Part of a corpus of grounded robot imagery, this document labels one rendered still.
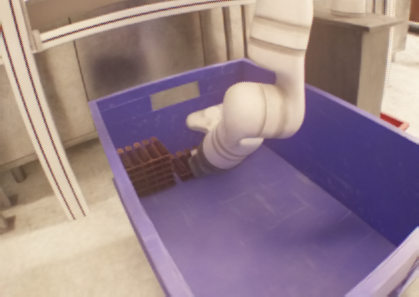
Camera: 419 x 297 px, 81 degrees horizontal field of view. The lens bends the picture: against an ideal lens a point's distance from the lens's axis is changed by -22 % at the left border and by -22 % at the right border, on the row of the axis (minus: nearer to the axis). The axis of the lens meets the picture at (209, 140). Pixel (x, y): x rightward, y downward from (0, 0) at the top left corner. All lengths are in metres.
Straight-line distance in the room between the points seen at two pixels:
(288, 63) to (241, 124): 0.09
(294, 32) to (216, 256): 0.38
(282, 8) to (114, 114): 0.46
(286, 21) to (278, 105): 0.10
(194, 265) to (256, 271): 0.11
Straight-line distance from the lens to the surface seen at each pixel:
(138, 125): 0.70
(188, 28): 1.23
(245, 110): 0.35
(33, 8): 0.87
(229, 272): 0.51
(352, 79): 0.73
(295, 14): 0.33
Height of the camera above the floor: 0.65
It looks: 31 degrees down
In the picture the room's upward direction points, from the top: 7 degrees counter-clockwise
